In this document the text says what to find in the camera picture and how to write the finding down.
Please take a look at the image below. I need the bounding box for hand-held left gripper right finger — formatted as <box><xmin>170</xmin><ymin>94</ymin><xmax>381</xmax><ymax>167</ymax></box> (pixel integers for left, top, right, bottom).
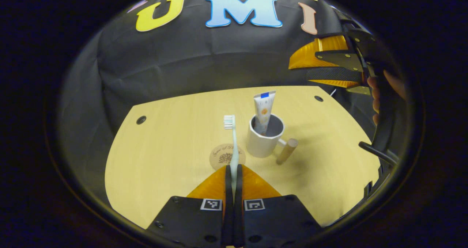
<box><xmin>234</xmin><ymin>164</ymin><xmax>323</xmax><ymax>248</ymax></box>

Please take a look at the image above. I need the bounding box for round cork coaster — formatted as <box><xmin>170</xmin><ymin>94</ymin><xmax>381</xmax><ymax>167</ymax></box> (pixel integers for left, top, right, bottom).
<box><xmin>210</xmin><ymin>144</ymin><xmax>246</xmax><ymax>170</ymax></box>

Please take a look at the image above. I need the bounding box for white cup with wooden handle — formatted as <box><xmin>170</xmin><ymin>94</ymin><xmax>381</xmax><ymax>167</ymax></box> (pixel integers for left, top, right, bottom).
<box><xmin>246</xmin><ymin>114</ymin><xmax>299</xmax><ymax>165</ymax></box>

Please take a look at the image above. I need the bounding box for white toothbrush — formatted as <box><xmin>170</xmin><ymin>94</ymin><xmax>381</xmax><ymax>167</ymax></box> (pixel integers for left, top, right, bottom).
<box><xmin>224</xmin><ymin>115</ymin><xmax>240</xmax><ymax>201</ymax></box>

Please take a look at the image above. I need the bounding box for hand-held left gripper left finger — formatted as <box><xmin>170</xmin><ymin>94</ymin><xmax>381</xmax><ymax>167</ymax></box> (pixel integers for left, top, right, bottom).
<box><xmin>146</xmin><ymin>165</ymin><xmax>234</xmax><ymax>248</ymax></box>

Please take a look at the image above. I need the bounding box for black cable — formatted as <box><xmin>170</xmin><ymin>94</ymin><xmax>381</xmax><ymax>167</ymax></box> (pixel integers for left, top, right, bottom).
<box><xmin>358</xmin><ymin>141</ymin><xmax>399</xmax><ymax>165</ymax></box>

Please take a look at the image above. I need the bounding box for black backdrop cloth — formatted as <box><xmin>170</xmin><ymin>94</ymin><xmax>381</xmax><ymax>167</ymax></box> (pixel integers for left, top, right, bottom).
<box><xmin>57</xmin><ymin>0</ymin><xmax>384</xmax><ymax>205</ymax></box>

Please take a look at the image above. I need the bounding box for white toothpaste tube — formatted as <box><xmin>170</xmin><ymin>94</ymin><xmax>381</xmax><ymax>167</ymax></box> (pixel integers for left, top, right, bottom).
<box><xmin>253</xmin><ymin>91</ymin><xmax>276</xmax><ymax>136</ymax></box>

